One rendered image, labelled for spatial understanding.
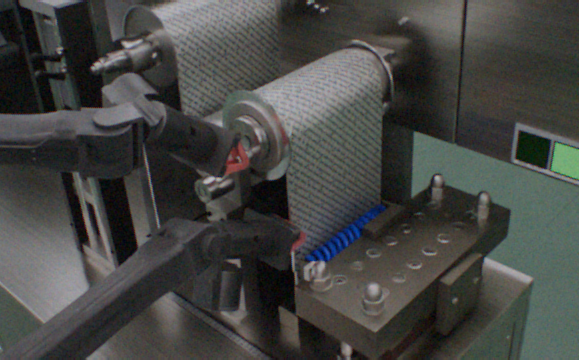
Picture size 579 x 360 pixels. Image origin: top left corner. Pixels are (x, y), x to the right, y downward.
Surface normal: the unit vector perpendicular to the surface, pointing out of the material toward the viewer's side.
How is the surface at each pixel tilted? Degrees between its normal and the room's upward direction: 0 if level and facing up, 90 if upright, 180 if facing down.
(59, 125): 14
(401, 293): 0
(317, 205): 90
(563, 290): 0
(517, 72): 90
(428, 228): 0
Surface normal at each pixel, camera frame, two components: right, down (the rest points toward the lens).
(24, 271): -0.06, -0.85
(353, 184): 0.73, 0.33
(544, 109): -0.68, 0.42
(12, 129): 0.11, -0.74
